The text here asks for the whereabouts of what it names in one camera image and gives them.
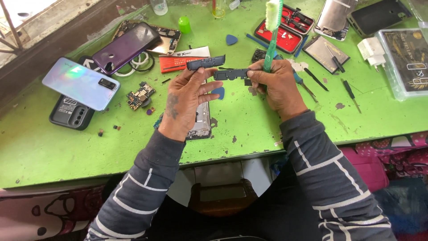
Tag red tool kit case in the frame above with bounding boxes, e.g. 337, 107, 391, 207
254, 4, 316, 55

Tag green bottle cap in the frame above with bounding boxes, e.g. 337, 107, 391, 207
178, 16, 192, 34

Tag black plastic phone part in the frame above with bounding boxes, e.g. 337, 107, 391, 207
213, 68, 251, 81

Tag phone motherboard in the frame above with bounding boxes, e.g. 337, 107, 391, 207
126, 81, 156, 111

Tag clear glass with yellow liquid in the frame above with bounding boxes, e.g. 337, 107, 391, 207
212, 0, 227, 19

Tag white coiled cable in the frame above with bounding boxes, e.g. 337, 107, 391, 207
113, 52, 150, 77

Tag green toothbrush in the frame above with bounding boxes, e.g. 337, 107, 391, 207
262, 0, 284, 73

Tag plain black phone case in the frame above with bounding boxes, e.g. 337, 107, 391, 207
346, 0, 413, 38

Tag silver phone back panel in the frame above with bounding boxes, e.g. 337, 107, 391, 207
314, 0, 358, 42

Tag blue plastic spudger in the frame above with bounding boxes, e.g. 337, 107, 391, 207
246, 33, 269, 49

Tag person's left hand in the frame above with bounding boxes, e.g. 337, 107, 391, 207
157, 67, 224, 143

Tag pink patterned cloth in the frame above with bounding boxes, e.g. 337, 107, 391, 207
339, 131, 428, 193

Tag phone frame with screen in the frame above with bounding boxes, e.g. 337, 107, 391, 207
185, 79, 212, 141

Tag clear box with black-gold card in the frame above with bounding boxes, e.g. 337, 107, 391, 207
374, 22, 428, 102

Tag black grid plastic part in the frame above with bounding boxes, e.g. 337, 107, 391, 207
251, 48, 267, 64

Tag black plastic spudger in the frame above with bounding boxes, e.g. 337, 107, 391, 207
303, 67, 330, 92

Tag red and white battery packet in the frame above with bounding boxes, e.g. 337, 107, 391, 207
158, 46, 211, 74

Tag cartoon print cloth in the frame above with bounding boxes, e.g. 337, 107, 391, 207
0, 185, 105, 241

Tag dark phone battery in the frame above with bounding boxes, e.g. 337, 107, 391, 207
302, 35, 351, 75

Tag clear plastic bottle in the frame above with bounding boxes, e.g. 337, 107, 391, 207
150, 0, 169, 16

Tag iridescent white phone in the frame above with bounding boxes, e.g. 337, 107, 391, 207
42, 57, 121, 112

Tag black coiled cable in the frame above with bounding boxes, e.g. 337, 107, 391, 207
128, 52, 156, 73

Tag brown wooden stool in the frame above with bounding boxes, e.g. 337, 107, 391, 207
187, 179, 258, 218

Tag person's right hand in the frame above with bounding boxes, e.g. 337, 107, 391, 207
246, 59, 308, 122

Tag blue-handled screwdriver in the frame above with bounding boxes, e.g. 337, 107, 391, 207
274, 55, 319, 104

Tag person's dark trousers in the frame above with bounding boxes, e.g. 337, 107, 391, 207
100, 157, 323, 241

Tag black screwdriver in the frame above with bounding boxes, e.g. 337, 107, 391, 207
326, 44, 346, 73
341, 79, 362, 114

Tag opened phone with circuit board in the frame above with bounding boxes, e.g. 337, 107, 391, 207
112, 19, 182, 56

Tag black curved speaker module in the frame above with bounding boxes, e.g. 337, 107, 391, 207
186, 55, 226, 71

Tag purple phone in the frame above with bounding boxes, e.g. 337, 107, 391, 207
92, 22, 162, 76

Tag white charger plug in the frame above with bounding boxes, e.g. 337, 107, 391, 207
357, 37, 387, 73

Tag black phone case with print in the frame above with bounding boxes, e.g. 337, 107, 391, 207
49, 55, 96, 131

